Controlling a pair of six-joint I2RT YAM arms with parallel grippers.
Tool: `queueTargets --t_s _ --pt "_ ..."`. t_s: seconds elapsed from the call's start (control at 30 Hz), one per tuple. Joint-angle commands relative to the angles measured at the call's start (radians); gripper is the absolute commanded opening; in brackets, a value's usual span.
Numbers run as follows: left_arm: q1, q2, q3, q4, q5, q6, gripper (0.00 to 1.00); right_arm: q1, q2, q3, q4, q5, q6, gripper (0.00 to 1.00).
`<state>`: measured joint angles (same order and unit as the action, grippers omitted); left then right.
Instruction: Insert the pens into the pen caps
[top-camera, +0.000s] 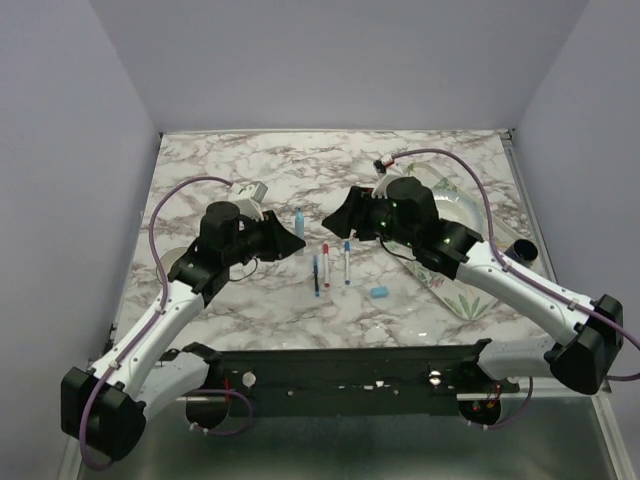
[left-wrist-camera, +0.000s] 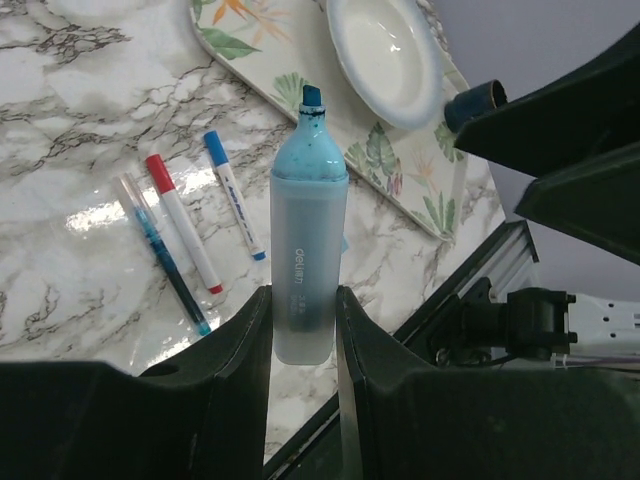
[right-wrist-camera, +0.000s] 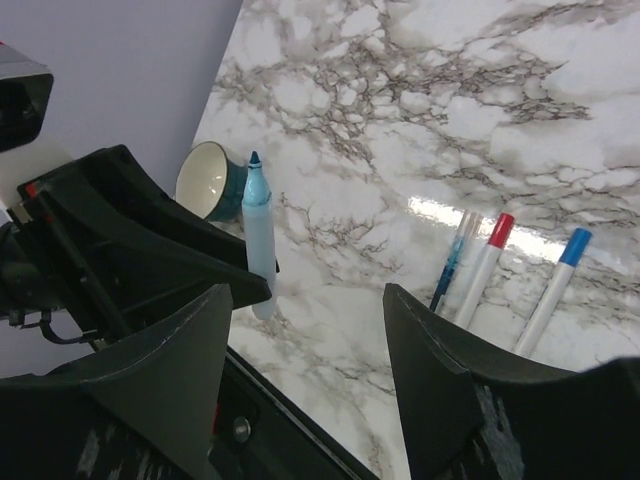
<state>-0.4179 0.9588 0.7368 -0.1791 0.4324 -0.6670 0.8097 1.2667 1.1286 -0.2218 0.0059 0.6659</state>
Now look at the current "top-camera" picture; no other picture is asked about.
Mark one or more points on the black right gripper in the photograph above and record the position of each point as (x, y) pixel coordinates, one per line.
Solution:
(353, 213)

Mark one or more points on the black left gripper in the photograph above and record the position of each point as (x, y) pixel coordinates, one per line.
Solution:
(279, 240)

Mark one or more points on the light blue rectangular block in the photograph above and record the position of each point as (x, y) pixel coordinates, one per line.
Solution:
(299, 223)

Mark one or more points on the white marker blue end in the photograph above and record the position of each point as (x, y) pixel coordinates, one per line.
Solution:
(347, 263)

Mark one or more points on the white marker red tip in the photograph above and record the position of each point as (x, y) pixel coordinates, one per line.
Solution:
(326, 265)

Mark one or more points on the blue transparent gel pen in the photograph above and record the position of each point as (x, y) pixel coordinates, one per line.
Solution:
(315, 266)

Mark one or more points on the light blue eraser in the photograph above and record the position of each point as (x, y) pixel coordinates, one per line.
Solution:
(379, 292)

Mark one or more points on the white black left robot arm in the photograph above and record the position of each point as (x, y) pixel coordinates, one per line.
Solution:
(106, 407)

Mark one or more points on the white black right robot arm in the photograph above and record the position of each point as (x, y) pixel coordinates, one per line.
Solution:
(583, 337)

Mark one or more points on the white plate blue rim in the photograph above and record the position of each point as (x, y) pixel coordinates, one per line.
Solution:
(457, 207)

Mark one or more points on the teal bowl white inside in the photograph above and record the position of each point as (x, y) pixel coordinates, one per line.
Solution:
(170, 257)

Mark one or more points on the floral leaf pattern tray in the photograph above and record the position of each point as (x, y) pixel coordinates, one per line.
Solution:
(467, 302)

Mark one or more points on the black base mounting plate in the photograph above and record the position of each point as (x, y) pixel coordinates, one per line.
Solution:
(434, 380)

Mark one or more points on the dark blue mug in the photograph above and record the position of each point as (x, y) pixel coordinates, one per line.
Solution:
(523, 251)

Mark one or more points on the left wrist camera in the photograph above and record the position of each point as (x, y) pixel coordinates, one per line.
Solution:
(249, 198)

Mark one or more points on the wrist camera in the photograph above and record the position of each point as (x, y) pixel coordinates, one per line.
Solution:
(382, 166)
(249, 198)

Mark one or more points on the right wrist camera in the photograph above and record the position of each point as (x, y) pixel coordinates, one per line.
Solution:
(382, 166)

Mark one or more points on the aluminium frame rail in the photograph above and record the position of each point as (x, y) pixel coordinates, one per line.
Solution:
(507, 140)

